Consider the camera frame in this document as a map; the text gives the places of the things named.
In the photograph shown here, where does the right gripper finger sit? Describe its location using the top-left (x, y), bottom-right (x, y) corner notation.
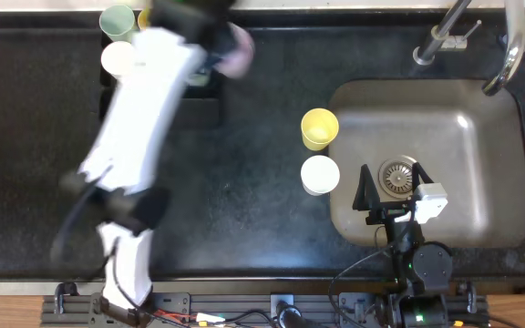
top-left (409, 160), bottom-right (435, 193)
top-left (352, 163), bottom-right (382, 212)

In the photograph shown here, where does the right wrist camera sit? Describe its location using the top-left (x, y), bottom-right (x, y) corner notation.
top-left (394, 182), bottom-right (449, 225)

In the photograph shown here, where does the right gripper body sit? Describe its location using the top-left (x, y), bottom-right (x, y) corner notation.
top-left (365, 200), bottom-right (416, 227)

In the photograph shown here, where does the white cup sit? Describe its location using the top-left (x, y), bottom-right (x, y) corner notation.
top-left (300, 155), bottom-right (341, 197)
top-left (100, 40), bottom-right (138, 79)

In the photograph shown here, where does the steel sink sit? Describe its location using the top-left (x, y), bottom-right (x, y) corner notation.
top-left (327, 79), bottom-right (525, 250)

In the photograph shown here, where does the pink cup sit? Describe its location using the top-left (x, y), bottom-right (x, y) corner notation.
top-left (215, 22), bottom-right (255, 79)

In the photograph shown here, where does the yellow cup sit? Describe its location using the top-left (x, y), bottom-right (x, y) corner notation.
top-left (137, 7), bottom-right (152, 31)
top-left (300, 108), bottom-right (340, 152)

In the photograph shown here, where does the steel tap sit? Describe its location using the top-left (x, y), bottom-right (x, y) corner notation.
top-left (411, 0), bottom-right (525, 97)

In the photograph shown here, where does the black cable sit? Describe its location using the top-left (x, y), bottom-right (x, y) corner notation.
top-left (48, 175), bottom-right (154, 327)
top-left (327, 200), bottom-right (421, 328)

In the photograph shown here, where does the black tray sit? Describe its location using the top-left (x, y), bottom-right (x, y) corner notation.
top-left (98, 8), bottom-right (221, 128)

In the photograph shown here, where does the mounting rail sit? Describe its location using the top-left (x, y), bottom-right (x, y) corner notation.
top-left (41, 282), bottom-right (491, 328)

